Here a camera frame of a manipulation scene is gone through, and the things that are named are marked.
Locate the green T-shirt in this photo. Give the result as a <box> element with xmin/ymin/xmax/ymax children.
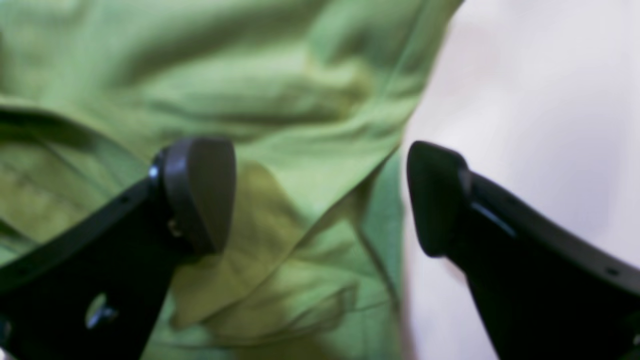
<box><xmin>1</xmin><ymin>0</ymin><xmax>462</xmax><ymax>360</ymax></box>

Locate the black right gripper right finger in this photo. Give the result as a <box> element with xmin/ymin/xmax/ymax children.
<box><xmin>406</xmin><ymin>141</ymin><xmax>640</xmax><ymax>360</ymax></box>

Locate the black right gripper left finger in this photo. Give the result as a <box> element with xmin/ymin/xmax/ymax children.
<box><xmin>0</xmin><ymin>137</ymin><xmax>237</xmax><ymax>360</ymax></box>

